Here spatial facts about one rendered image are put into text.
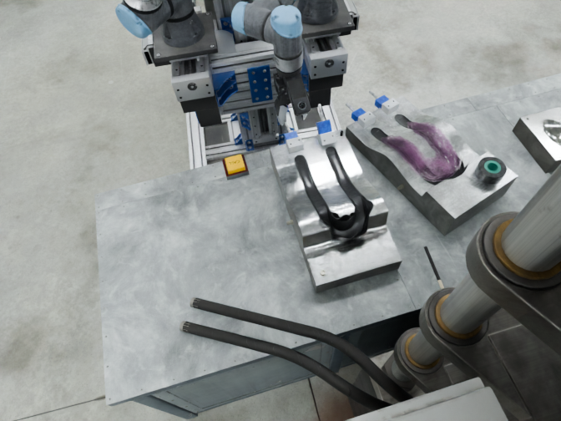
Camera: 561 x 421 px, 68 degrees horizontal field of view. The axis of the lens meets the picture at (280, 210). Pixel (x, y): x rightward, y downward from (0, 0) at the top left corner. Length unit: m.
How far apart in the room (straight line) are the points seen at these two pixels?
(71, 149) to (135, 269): 1.71
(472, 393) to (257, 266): 0.87
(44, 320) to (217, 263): 1.30
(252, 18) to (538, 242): 0.88
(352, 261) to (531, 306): 0.77
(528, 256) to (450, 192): 0.86
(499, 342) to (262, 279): 0.72
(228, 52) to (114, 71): 1.79
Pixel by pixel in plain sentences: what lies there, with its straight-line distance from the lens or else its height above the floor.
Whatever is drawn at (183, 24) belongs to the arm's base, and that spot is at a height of 1.11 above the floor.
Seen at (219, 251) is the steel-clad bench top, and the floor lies 0.80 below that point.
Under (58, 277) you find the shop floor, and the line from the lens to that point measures 2.49.
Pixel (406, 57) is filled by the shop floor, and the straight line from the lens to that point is 3.21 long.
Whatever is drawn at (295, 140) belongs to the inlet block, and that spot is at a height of 0.92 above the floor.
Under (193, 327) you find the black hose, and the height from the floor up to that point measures 0.84.
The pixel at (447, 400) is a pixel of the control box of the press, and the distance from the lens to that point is 0.53.
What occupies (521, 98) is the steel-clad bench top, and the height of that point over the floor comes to 0.80.
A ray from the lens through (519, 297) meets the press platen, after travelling 0.51.
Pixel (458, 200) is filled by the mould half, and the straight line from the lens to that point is 1.33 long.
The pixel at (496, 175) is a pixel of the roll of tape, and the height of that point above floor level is 0.94.
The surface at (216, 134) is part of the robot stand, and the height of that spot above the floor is 0.21.
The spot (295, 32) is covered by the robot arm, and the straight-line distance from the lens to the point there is 1.10.
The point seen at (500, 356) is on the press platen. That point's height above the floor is 1.29.
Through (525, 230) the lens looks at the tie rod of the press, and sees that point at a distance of 0.47.
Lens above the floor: 1.97
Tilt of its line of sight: 59 degrees down
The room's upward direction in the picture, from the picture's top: 7 degrees counter-clockwise
